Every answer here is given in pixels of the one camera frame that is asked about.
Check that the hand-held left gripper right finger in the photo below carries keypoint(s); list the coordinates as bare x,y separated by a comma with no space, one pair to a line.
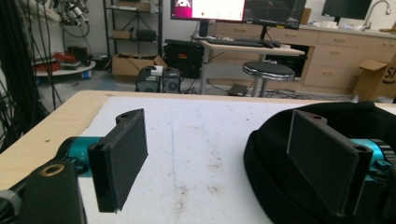
327,155

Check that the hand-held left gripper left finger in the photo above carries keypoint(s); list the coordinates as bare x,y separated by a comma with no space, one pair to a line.
124,161

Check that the black beanie hat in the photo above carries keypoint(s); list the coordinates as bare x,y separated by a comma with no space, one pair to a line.
311,199

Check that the tall cardboard box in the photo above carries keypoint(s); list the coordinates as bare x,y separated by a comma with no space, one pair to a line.
373,81

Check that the black computer tower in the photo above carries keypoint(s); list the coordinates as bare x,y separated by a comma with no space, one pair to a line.
158,80

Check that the wooden cabinet with drawers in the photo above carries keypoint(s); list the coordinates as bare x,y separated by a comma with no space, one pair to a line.
339,59

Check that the open cardboard box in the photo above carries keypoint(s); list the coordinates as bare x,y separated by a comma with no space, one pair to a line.
134,64

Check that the round black stool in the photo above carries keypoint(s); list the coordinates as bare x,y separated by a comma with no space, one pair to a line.
268,71

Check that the round white table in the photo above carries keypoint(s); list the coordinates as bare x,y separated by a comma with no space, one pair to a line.
65,70

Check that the black flat device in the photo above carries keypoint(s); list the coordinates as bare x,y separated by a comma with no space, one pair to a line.
237,90

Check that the black equipment case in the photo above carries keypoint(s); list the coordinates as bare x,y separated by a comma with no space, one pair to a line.
183,58

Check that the light wooden desk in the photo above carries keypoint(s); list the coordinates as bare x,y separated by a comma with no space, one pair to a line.
249,49

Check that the black metal shelf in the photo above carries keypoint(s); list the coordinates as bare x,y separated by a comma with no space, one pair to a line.
134,25

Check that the black keyboard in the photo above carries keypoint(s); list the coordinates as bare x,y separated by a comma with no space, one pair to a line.
236,42

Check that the small dark monitor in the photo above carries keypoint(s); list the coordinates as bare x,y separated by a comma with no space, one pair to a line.
346,8

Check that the chrome faucet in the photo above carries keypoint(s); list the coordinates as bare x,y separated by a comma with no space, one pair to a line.
377,12

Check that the large monitor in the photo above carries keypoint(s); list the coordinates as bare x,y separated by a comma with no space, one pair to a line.
208,9

